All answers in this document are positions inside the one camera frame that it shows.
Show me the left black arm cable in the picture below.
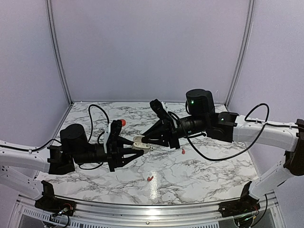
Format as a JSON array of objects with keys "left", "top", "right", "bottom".
[{"left": 0, "top": 104, "right": 111, "bottom": 170}]

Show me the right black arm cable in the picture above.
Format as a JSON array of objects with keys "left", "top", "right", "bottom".
[{"left": 170, "top": 102, "right": 300, "bottom": 161}]

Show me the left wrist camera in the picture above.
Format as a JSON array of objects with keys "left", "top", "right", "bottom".
[{"left": 104, "top": 120, "right": 122, "bottom": 153}]

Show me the left aluminium frame post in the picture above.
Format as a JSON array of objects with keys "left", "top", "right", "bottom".
[{"left": 45, "top": 0, "right": 73, "bottom": 105}]

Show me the right aluminium frame post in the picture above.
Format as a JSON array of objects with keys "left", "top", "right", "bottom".
[{"left": 224, "top": 0, "right": 256, "bottom": 108}]

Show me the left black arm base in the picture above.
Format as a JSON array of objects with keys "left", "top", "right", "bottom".
[{"left": 35, "top": 180, "right": 76, "bottom": 216}]

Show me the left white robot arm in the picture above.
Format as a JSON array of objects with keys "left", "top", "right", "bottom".
[{"left": 0, "top": 120, "right": 151, "bottom": 175}]

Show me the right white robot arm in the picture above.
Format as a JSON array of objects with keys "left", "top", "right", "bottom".
[{"left": 140, "top": 89, "right": 304, "bottom": 213}]

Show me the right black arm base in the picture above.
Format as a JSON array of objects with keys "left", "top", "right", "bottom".
[{"left": 218, "top": 181, "right": 260, "bottom": 218}]

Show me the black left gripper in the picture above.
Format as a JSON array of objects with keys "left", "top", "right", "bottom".
[{"left": 72, "top": 136, "right": 144, "bottom": 172}]

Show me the white earbud charging case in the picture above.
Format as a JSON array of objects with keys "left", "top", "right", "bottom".
[{"left": 132, "top": 135, "right": 152, "bottom": 154}]

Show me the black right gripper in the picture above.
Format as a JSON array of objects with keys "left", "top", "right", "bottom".
[{"left": 141, "top": 115, "right": 208, "bottom": 150}]

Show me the front aluminium rail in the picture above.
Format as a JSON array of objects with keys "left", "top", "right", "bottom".
[{"left": 8, "top": 192, "right": 285, "bottom": 228}]

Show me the aluminium frame post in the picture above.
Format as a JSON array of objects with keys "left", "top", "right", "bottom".
[
  {"left": 45, "top": 0, "right": 73, "bottom": 105},
  {"left": 224, "top": 0, "right": 256, "bottom": 108}
]

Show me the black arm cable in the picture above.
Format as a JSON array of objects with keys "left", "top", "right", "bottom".
[
  {"left": 170, "top": 102, "right": 300, "bottom": 161},
  {"left": 0, "top": 104, "right": 111, "bottom": 170}
]

